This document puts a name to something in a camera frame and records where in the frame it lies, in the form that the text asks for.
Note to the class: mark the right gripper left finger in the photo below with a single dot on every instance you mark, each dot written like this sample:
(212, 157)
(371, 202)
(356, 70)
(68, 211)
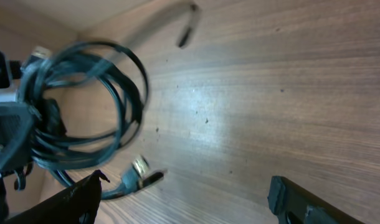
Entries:
(77, 204)

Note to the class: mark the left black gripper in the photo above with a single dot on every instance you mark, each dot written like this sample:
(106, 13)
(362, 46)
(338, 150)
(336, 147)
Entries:
(16, 124)

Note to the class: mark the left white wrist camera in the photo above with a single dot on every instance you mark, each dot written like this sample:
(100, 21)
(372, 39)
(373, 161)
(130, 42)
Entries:
(10, 74)

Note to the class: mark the black USB cable long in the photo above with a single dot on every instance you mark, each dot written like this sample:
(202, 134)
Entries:
(132, 28)

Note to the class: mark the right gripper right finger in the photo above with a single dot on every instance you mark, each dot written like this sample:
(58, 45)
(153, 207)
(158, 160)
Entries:
(291, 204)

